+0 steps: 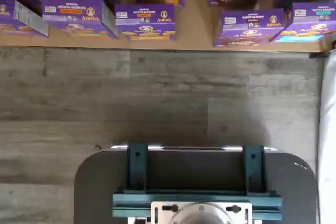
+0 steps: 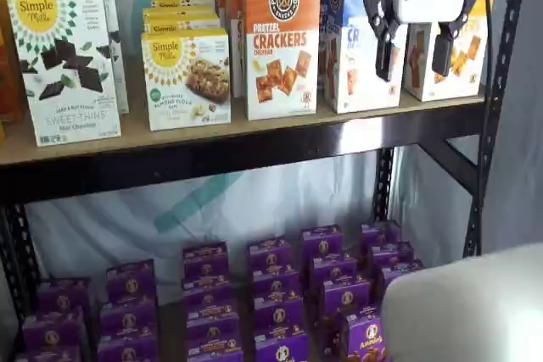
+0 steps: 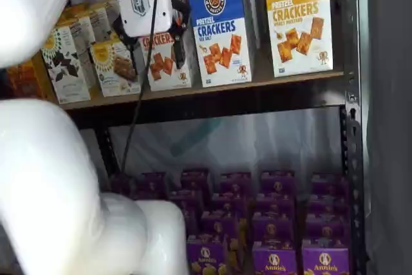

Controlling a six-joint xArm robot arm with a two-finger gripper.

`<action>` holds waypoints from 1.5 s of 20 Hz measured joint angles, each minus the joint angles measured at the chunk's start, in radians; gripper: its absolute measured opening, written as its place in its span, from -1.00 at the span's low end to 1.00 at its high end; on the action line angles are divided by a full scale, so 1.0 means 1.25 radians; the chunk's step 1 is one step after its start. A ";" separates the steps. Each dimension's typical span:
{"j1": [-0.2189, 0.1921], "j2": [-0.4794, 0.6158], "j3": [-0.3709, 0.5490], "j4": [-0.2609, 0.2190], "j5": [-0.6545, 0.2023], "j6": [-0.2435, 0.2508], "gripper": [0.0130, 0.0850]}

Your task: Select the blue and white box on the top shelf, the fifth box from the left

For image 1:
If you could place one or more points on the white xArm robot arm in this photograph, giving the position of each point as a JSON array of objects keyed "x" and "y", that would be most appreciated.
[{"x": 200, "y": 214}]

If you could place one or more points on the wooden shelf board with purple boxes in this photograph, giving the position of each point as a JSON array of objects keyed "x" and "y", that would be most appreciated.
[{"x": 194, "y": 24}]

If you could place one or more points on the purple Annie's box orange label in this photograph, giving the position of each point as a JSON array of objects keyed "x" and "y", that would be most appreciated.
[{"x": 145, "y": 20}]

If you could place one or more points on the purple Annie's box brown label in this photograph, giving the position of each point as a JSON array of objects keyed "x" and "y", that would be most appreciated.
[{"x": 249, "y": 27}]

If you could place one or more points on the purple Annie's hidden veggies box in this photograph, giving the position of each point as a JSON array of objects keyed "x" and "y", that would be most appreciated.
[{"x": 73, "y": 14}]

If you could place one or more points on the purple Annie's box teal label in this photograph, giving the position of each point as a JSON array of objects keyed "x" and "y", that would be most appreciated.
[{"x": 312, "y": 19}]

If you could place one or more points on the purple Annie's box silver side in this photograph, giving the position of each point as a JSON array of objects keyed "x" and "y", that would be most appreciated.
[{"x": 15, "y": 16}]

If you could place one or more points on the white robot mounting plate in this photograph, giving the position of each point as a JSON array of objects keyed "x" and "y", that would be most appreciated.
[{"x": 160, "y": 216}]

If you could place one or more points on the white fabric sheet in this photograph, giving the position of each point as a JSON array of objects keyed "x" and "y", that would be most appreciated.
[{"x": 328, "y": 129}]

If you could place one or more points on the teal upright clamp bracket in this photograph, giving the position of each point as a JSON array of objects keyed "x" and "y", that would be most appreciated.
[
  {"x": 254, "y": 169},
  {"x": 137, "y": 169}
]

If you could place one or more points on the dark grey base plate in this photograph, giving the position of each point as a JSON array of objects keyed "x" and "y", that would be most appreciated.
[{"x": 99, "y": 182}]

